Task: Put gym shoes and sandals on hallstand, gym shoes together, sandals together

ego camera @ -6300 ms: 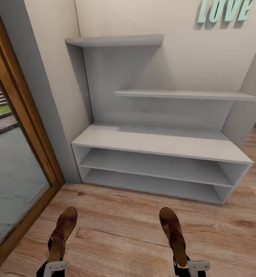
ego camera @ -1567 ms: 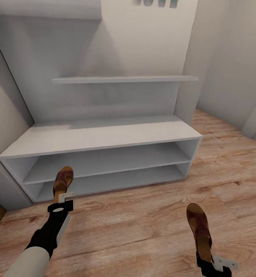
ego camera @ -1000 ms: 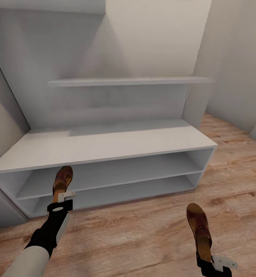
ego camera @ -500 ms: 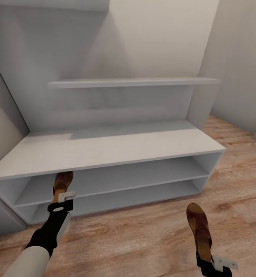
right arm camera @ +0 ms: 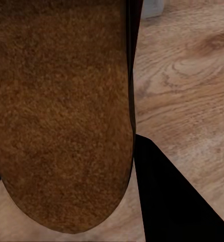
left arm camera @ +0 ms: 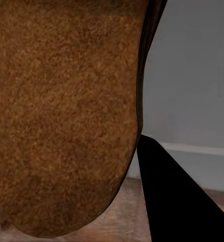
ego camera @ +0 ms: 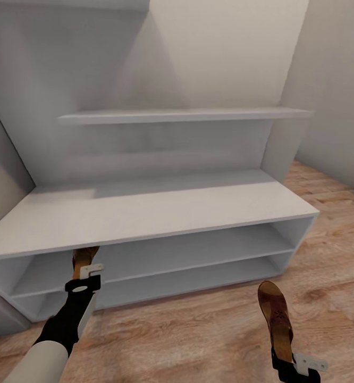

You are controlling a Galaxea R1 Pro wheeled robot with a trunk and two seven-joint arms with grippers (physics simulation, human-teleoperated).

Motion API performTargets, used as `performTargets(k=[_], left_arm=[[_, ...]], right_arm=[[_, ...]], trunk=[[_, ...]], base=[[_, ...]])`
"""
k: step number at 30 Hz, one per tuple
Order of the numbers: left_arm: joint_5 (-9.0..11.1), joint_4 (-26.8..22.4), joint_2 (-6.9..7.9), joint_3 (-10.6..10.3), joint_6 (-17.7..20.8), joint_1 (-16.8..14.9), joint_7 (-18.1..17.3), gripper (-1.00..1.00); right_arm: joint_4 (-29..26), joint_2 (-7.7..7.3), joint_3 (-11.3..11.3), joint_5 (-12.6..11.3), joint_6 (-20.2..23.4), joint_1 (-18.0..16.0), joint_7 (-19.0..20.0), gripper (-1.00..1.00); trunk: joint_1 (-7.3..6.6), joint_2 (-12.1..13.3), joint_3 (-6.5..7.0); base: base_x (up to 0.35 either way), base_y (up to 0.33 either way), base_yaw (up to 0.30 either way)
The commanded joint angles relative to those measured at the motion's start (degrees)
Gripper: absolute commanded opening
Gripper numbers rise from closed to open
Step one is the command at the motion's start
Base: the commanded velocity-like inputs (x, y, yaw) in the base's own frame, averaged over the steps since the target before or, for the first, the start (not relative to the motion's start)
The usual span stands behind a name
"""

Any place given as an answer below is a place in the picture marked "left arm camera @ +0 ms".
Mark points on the sandal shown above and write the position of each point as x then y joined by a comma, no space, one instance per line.
71,106

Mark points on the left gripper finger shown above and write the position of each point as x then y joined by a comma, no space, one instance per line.
177,207

